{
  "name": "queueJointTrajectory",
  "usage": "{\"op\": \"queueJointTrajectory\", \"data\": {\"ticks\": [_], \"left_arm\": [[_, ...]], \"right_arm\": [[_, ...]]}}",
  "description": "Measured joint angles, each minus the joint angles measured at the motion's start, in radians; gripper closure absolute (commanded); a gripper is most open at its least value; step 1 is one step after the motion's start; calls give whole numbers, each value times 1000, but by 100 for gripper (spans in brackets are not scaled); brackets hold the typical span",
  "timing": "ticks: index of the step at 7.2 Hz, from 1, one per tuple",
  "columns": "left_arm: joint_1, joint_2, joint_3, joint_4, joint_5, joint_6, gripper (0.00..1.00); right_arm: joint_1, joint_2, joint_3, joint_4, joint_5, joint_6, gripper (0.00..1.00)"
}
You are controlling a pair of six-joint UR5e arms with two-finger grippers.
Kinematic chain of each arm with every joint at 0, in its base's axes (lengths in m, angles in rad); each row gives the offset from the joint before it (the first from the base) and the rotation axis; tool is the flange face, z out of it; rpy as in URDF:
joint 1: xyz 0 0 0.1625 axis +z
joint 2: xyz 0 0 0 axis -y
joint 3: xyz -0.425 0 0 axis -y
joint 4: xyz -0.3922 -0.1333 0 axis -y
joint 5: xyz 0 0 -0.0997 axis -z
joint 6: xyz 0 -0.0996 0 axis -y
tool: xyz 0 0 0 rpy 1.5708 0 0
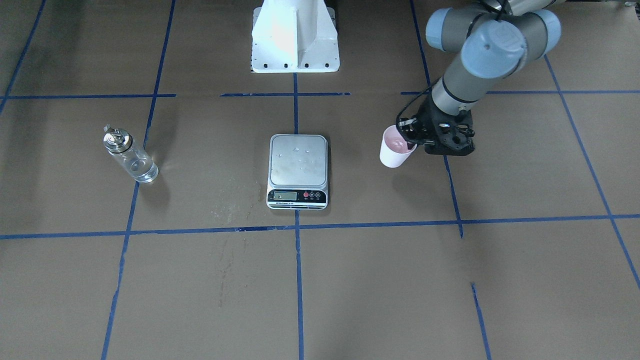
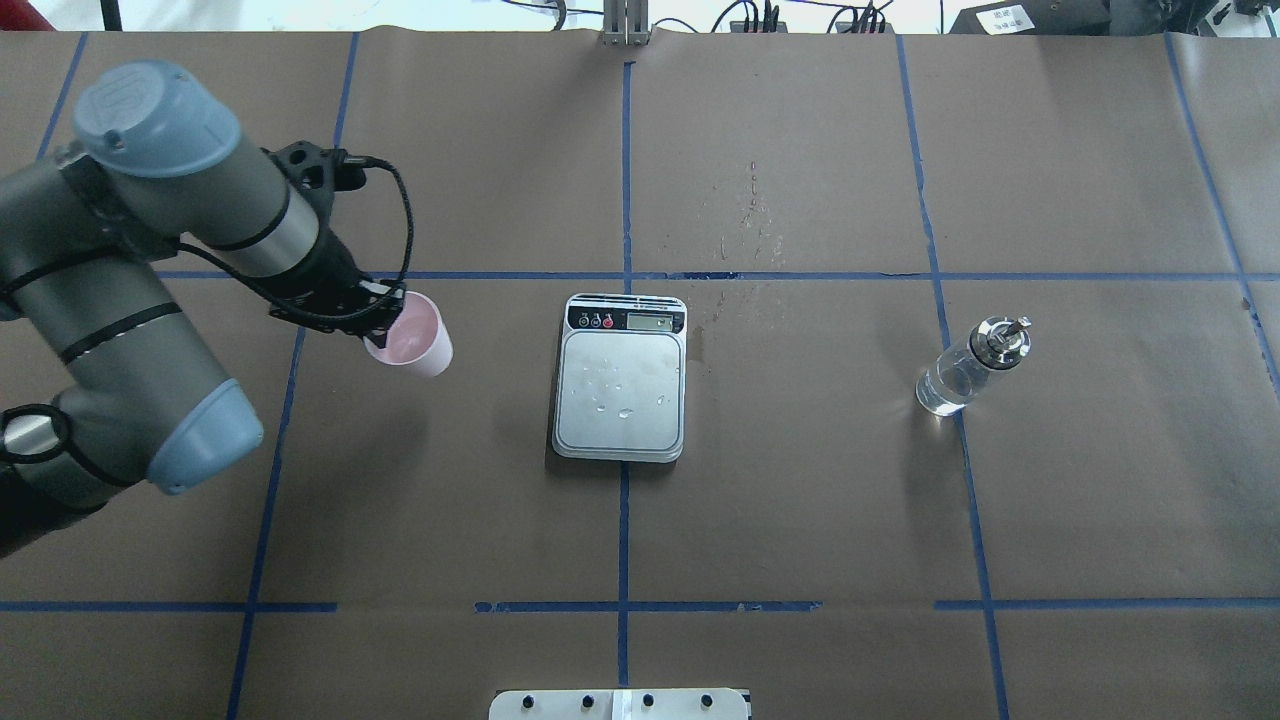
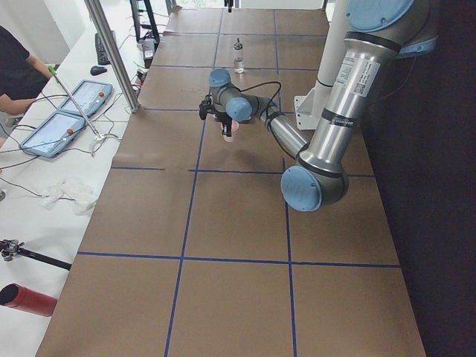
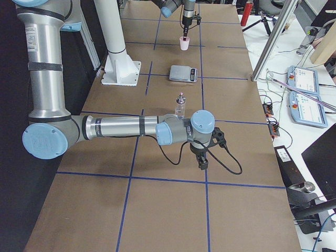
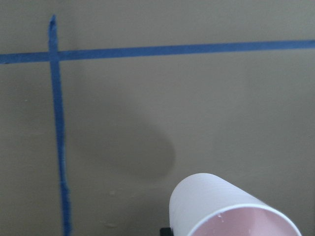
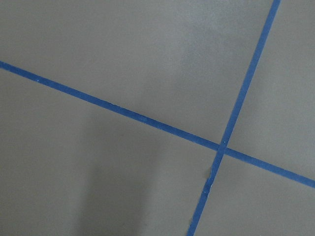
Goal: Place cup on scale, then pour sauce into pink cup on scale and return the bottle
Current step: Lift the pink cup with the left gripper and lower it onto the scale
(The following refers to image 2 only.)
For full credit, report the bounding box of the black box white label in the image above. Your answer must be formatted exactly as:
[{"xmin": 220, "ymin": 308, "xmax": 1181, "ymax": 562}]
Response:
[{"xmin": 946, "ymin": 1, "xmax": 1111, "ymax": 36}]

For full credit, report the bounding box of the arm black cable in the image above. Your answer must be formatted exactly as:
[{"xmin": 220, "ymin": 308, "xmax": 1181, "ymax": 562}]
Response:
[{"xmin": 150, "ymin": 156, "xmax": 415, "ymax": 311}]

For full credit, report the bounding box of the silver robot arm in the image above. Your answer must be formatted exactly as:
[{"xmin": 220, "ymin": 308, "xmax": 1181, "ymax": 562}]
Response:
[{"xmin": 1, "ymin": 59, "xmax": 407, "ymax": 556}]

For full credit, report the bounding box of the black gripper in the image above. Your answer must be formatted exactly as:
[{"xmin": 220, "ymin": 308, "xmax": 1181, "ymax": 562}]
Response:
[{"xmin": 266, "ymin": 232, "xmax": 406, "ymax": 351}]

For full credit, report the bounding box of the glass sauce bottle steel spout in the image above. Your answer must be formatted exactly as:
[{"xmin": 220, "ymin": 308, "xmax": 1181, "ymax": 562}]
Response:
[{"xmin": 915, "ymin": 316, "xmax": 1033, "ymax": 416}]

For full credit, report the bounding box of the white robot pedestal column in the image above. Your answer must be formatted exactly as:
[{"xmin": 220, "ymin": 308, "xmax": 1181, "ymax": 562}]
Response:
[{"xmin": 488, "ymin": 687, "xmax": 754, "ymax": 719}]

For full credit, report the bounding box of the grey digital kitchen scale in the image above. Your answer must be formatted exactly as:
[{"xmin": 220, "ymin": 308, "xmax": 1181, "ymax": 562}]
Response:
[{"xmin": 550, "ymin": 293, "xmax": 689, "ymax": 464}]

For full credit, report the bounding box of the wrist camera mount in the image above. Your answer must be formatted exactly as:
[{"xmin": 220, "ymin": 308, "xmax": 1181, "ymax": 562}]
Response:
[{"xmin": 262, "ymin": 141, "xmax": 401, "ymax": 218}]

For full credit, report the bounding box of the aluminium frame post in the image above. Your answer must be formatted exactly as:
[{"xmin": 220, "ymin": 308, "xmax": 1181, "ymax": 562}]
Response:
[{"xmin": 599, "ymin": 0, "xmax": 652, "ymax": 47}]

